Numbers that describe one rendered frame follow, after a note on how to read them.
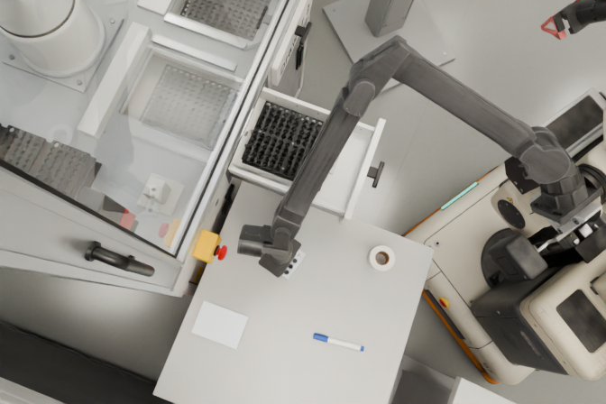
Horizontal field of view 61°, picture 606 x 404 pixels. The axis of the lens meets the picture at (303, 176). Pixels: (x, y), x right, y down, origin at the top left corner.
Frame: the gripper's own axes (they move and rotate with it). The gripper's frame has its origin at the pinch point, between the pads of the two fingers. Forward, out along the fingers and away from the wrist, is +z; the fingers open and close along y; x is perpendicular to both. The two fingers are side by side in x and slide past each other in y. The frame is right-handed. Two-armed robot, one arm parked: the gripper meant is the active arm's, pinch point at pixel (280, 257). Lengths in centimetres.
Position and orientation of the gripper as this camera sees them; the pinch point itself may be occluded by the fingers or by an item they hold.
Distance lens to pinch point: 139.8
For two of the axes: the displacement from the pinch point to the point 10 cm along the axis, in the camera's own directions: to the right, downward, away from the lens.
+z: -0.6, 2.7, 9.6
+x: 8.2, 5.6, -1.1
